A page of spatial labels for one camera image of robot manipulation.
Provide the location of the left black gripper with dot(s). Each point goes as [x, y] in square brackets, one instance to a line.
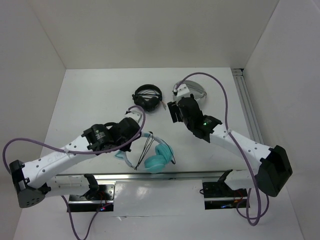
[126, 147]

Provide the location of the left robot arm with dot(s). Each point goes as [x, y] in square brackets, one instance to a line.
[35, 180]

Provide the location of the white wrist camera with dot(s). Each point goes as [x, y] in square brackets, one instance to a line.
[135, 115]
[181, 92]

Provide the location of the black headphones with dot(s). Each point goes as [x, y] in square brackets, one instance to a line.
[148, 96]

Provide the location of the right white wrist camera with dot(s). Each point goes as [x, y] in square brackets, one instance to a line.
[181, 92]

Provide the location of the teal cat ear headphones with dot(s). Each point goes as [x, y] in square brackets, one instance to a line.
[164, 155]

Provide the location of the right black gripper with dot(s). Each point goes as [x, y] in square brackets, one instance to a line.
[173, 108]

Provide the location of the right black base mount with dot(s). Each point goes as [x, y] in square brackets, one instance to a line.
[217, 195]

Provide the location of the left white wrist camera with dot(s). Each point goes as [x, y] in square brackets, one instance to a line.
[135, 115]

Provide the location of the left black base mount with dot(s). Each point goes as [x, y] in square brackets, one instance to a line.
[103, 201]

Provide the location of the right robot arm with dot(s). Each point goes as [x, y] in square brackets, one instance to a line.
[269, 168]

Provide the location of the aluminium rail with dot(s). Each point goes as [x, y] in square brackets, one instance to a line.
[167, 176]
[247, 106]

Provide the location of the white grey headphones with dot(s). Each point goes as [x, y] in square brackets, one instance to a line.
[199, 93]

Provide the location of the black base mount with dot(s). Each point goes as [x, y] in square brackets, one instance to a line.
[217, 195]
[103, 201]

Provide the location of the front aluminium rail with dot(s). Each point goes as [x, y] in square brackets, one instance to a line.
[167, 176]

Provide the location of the right side aluminium rail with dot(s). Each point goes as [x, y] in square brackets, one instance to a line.
[247, 106]

